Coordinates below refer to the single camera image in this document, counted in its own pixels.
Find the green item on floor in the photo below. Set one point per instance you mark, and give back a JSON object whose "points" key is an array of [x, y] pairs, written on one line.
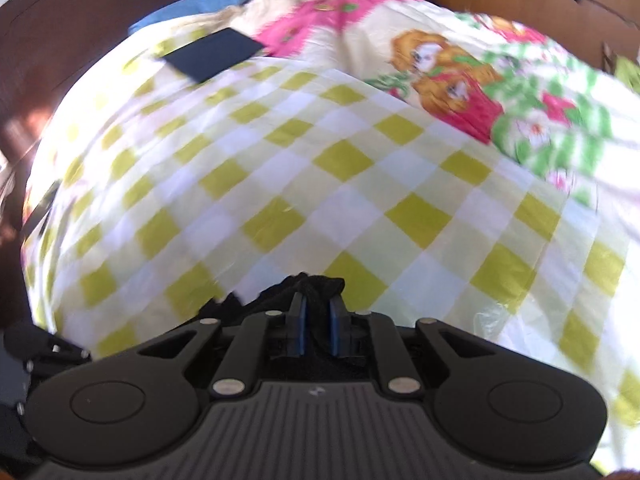
{"points": [[628, 72]]}

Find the dark blue notebook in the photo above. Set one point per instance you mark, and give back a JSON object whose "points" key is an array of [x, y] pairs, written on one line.
{"points": [[211, 55]]}

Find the blue pillow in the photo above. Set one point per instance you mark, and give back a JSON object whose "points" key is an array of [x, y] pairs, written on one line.
{"points": [[182, 8]]}

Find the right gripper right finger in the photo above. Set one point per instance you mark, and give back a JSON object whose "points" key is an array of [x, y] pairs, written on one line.
{"points": [[374, 338]]}

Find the black pants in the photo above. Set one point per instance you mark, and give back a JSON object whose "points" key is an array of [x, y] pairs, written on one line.
{"points": [[318, 290]]}

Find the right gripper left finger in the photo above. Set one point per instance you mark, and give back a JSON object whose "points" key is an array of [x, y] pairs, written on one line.
{"points": [[238, 371]]}

